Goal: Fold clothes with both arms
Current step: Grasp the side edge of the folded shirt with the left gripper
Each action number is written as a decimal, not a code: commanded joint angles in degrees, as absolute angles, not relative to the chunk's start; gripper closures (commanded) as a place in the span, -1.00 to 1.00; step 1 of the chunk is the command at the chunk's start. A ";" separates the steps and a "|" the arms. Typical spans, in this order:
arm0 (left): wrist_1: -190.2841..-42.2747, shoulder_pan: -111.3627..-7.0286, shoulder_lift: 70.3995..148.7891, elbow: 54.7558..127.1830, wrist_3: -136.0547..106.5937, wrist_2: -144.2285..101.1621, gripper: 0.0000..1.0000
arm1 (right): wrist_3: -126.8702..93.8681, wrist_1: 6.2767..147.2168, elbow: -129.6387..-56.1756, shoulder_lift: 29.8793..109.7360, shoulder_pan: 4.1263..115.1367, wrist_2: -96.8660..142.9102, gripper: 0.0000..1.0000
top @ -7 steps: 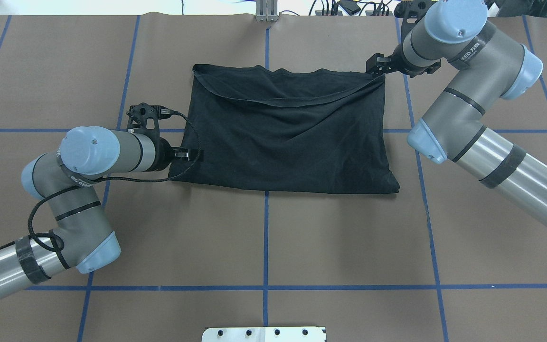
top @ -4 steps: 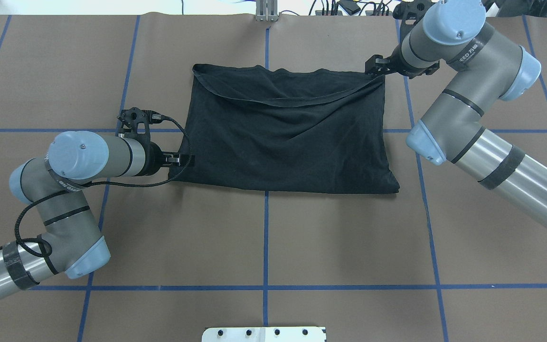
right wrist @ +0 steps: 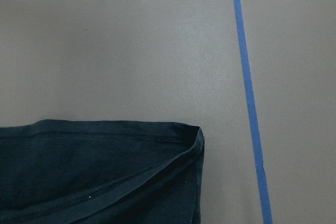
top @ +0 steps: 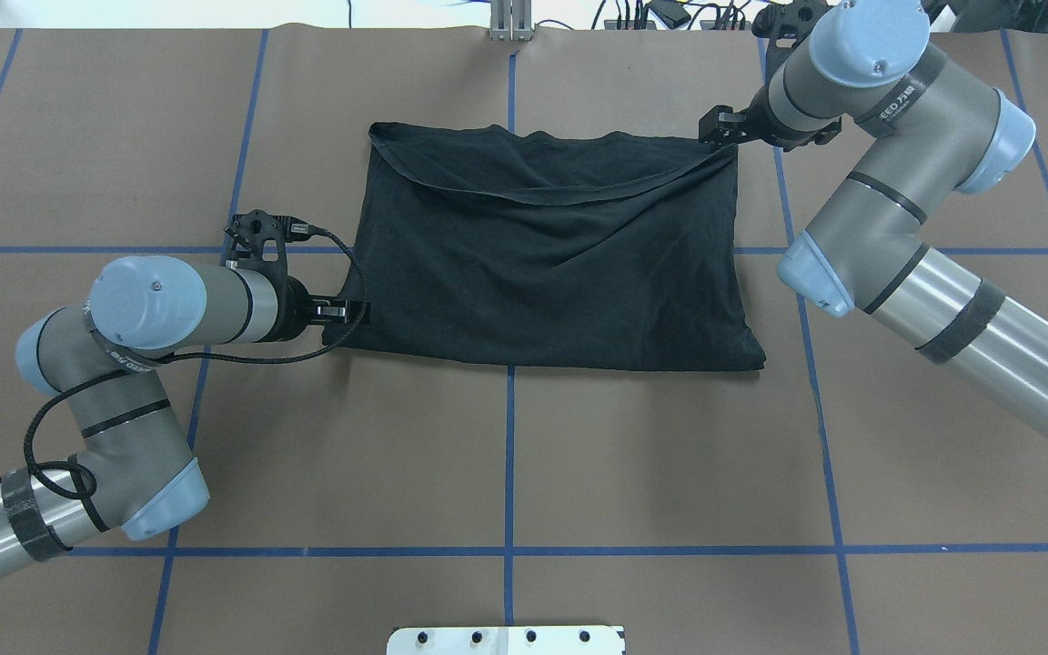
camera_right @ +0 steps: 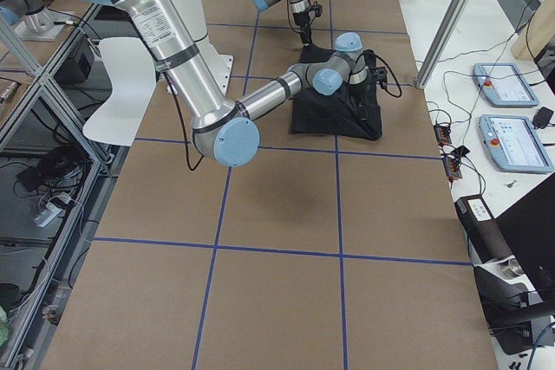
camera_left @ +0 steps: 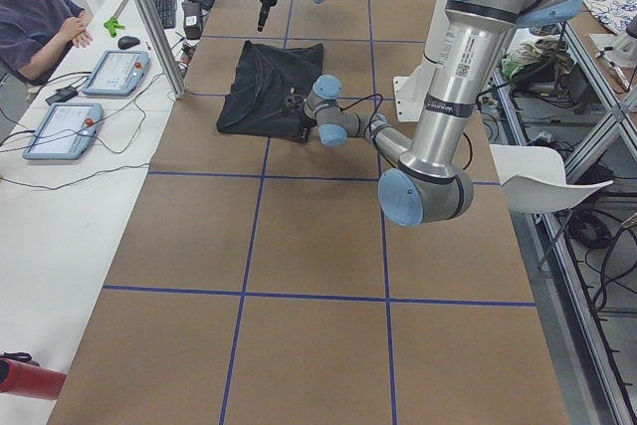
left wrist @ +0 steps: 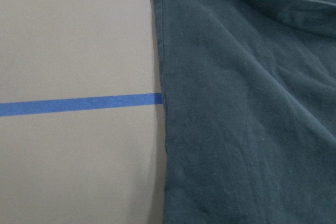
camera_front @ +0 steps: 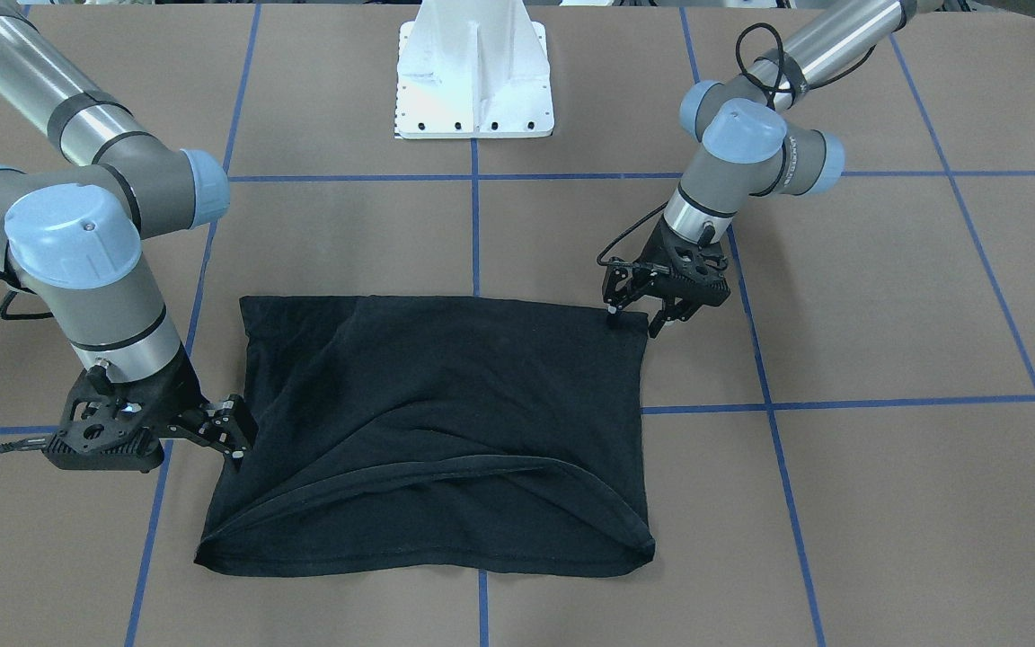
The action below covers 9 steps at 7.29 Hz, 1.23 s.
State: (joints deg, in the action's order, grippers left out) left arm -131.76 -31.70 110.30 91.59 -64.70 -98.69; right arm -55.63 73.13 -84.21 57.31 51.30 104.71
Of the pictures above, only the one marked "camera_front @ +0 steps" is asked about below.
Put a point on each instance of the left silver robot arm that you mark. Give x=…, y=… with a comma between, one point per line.
x=746, y=148

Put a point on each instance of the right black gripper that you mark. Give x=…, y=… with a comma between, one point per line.
x=178, y=388

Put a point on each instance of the black graphic t-shirt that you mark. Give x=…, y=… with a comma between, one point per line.
x=491, y=434

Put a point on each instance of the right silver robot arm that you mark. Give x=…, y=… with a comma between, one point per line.
x=74, y=238

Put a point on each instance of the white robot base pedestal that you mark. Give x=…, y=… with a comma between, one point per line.
x=473, y=69

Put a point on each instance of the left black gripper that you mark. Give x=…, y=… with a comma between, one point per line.
x=655, y=249

